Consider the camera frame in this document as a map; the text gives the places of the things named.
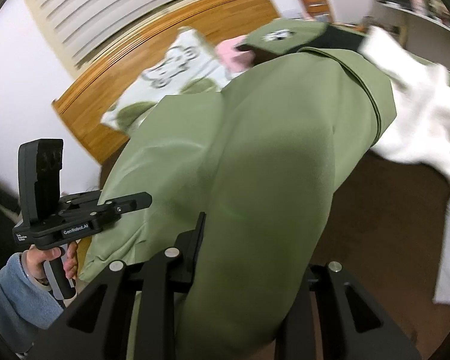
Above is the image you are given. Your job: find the person's left hand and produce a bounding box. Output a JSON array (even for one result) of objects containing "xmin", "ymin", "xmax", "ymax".
[{"xmin": 22, "ymin": 241, "xmax": 79, "ymax": 282}]

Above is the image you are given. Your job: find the green leather jacket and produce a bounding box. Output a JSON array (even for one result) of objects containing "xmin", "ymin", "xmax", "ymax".
[{"xmin": 80, "ymin": 49, "xmax": 396, "ymax": 359}]

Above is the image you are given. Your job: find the bear print pillow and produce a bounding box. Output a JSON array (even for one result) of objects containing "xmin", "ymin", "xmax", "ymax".
[{"xmin": 100, "ymin": 27, "xmax": 241, "ymax": 135}]

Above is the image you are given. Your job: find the wooden headboard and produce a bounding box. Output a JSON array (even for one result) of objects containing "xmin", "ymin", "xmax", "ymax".
[{"xmin": 52, "ymin": 0, "xmax": 279, "ymax": 164}]

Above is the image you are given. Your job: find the blue fleece left sleeve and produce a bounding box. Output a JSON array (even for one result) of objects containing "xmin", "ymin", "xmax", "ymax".
[{"xmin": 0, "ymin": 253, "xmax": 64, "ymax": 353}]

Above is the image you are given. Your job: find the black garment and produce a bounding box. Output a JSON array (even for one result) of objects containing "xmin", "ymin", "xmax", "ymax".
[{"xmin": 238, "ymin": 24, "xmax": 365, "ymax": 55}]

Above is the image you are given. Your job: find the white desk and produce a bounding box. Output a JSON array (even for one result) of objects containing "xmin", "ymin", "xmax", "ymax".
[{"xmin": 371, "ymin": 1, "xmax": 450, "ymax": 69}]

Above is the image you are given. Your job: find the white fleece garment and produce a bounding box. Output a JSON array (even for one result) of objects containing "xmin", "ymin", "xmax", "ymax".
[{"xmin": 359, "ymin": 27, "xmax": 450, "ymax": 181}]

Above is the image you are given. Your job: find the pink cloth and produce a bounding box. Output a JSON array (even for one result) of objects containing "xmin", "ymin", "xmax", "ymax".
[{"xmin": 214, "ymin": 35, "xmax": 254, "ymax": 74}]

